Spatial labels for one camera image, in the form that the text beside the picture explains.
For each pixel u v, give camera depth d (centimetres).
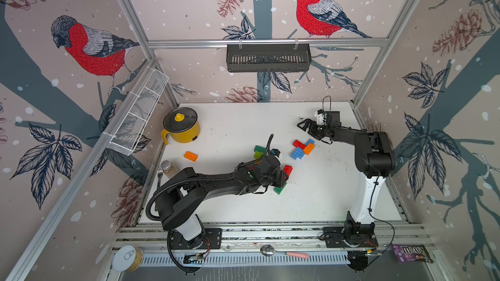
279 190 85
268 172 65
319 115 98
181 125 98
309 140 101
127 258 66
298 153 95
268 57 104
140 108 92
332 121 86
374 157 56
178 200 44
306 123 96
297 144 100
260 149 98
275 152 77
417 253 68
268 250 72
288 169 84
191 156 97
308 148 97
